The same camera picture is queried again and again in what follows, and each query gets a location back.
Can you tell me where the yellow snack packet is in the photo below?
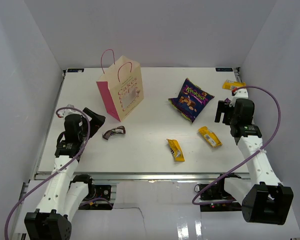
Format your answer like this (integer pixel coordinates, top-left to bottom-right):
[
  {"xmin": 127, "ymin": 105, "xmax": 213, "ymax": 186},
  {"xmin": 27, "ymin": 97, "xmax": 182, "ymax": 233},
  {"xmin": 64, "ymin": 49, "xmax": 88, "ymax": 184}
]
[{"xmin": 198, "ymin": 126, "xmax": 222, "ymax": 148}]

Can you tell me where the brown candy wrapper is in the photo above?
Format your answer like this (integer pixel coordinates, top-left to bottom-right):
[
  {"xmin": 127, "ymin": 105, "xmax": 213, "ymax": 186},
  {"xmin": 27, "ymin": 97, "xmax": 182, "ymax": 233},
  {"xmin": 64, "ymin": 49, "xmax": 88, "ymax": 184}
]
[{"xmin": 102, "ymin": 125, "xmax": 126, "ymax": 140}]

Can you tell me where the purple Krokant snack bag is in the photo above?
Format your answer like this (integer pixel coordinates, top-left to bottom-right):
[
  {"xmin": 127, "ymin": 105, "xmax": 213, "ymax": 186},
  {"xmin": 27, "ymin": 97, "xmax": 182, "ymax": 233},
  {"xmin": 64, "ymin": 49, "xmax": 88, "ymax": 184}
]
[{"xmin": 168, "ymin": 78, "xmax": 215, "ymax": 123}]

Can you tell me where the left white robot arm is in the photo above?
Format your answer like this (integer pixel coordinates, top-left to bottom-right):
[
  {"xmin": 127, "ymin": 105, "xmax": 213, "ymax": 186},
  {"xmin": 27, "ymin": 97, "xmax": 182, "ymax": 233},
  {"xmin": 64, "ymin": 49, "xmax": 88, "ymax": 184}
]
[{"xmin": 24, "ymin": 104, "xmax": 106, "ymax": 240}]

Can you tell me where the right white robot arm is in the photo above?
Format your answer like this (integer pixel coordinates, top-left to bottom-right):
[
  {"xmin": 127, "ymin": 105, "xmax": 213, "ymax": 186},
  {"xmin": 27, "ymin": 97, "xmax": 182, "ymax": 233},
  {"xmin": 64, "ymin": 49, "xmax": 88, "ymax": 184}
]
[{"xmin": 214, "ymin": 98, "xmax": 294, "ymax": 225}]

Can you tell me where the yellow snack packet far corner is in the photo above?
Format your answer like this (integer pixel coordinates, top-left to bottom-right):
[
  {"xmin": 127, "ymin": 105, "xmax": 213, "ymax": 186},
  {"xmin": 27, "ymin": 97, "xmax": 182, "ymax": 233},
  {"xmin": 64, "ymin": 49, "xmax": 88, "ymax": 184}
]
[{"xmin": 222, "ymin": 79, "xmax": 246, "ymax": 91}]

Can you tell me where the left blue table label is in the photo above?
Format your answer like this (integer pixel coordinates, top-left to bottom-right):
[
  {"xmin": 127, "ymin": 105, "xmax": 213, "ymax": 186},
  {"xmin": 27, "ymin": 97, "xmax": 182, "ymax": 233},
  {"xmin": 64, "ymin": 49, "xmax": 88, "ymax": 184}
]
[{"xmin": 66, "ymin": 68, "xmax": 85, "ymax": 73}]

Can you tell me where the yellow M&M packet centre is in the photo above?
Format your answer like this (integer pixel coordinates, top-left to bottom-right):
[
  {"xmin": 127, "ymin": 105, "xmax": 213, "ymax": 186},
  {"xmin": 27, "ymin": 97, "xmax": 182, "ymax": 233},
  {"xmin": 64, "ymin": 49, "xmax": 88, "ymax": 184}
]
[{"xmin": 167, "ymin": 139, "xmax": 185, "ymax": 162}]

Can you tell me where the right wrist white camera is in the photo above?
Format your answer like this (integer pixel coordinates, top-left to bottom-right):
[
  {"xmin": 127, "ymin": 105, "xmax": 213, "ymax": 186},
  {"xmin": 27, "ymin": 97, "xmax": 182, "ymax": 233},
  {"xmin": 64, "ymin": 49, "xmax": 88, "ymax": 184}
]
[{"xmin": 230, "ymin": 88, "xmax": 249, "ymax": 106}]

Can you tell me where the wrist white camera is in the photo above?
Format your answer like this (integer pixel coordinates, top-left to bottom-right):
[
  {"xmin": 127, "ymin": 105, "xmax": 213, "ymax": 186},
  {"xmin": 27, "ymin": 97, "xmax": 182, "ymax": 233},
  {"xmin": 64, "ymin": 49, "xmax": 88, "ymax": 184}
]
[
  {"xmin": 230, "ymin": 88, "xmax": 249, "ymax": 106},
  {"xmin": 56, "ymin": 104, "xmax": 76, "ymax": 119}
]

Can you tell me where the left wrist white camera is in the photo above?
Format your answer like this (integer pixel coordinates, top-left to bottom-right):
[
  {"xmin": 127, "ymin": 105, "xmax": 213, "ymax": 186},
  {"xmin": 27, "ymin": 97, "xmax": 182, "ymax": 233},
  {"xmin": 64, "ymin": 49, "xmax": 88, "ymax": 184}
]
[{"xmin": 56, "ymin": 104, "xmax": 76, "ymax": 119}]

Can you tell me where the paper bag with pink handles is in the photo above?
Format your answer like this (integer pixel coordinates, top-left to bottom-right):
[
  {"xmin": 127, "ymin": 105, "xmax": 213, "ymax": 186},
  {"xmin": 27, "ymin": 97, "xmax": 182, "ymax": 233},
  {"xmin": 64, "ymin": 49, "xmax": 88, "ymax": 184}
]
[{"xmin": 96, "ymin": 55, "xmax": 144, "ymax": 122}]

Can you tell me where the aluminium table front rail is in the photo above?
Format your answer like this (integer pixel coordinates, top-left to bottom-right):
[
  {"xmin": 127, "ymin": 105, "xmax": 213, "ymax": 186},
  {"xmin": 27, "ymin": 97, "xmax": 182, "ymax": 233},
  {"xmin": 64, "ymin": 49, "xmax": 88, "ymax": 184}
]
[{"xmin": 34, "ymin": 172, "xmax": 252, "ymax": 181}]

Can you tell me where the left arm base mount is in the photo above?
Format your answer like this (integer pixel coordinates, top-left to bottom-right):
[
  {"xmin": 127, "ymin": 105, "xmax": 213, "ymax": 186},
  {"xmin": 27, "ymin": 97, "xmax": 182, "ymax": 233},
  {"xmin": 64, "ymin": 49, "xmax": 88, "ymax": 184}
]
[{"xmin": 79, "ymin": 184, "xmax": 113, "ymax": 210}]

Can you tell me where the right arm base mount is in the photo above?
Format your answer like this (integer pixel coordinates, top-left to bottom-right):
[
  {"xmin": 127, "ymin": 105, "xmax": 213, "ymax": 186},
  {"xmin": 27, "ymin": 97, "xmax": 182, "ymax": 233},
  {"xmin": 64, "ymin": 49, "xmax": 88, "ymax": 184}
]
[{"xmin": 199, "ymin": 184, "xmax": 242, "ymax": 212}]

